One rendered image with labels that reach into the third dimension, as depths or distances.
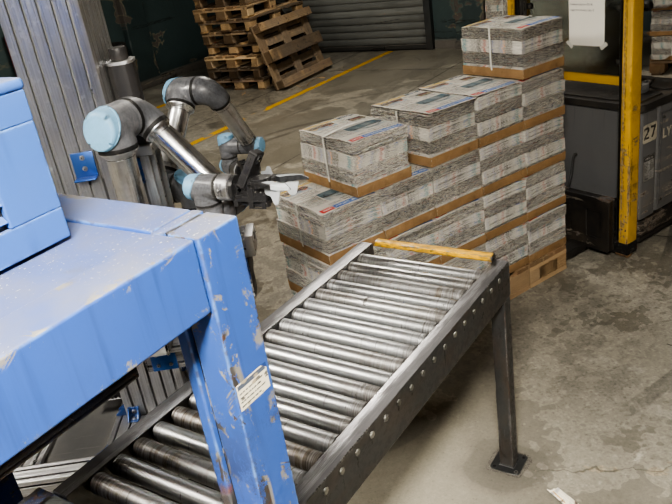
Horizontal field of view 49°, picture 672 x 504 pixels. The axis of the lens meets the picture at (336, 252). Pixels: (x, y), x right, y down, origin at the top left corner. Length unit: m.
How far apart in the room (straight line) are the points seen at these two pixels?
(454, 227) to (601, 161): 1.18
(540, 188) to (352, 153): 1.19
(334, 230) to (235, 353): 1.96
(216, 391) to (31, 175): 0.35
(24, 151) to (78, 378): 0.29
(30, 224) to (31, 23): 1.61
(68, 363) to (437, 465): 2.16
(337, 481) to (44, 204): 0.96
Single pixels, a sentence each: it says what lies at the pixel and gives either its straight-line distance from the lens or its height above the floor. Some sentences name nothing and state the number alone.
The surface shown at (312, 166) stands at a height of 0.91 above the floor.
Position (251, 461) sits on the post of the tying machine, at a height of 1.22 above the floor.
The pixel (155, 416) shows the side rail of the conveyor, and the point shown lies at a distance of 1.93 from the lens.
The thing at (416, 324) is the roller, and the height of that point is 0.79.
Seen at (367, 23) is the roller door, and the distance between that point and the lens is 10.79.
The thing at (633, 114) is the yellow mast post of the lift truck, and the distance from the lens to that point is 3.88.
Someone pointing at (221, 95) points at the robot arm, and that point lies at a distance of 3.07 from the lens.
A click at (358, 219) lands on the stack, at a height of 0.75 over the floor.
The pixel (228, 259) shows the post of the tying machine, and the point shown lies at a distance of 0.91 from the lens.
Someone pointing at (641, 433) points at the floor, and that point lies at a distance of 2.97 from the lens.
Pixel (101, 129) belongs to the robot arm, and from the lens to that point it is 2.18.
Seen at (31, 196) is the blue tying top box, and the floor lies 1.62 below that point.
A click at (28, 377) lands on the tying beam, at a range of 0.76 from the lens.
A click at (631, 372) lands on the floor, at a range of 3.28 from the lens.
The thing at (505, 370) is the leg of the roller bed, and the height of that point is 0.42.
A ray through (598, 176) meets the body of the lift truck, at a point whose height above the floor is 0.37.
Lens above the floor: 1.87
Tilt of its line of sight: 25 degrees down
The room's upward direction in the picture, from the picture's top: 9 degrees counter-clockwise
